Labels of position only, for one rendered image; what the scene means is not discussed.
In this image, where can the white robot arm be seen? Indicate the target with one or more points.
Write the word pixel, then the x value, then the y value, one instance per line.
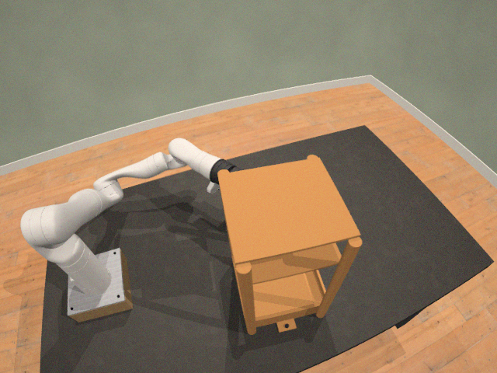
pixel 44 227

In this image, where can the light brown wooden shelving unit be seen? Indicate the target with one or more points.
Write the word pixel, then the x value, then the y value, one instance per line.
pixel 273 213

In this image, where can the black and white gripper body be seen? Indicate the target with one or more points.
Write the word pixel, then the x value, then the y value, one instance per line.
pixel 210 166

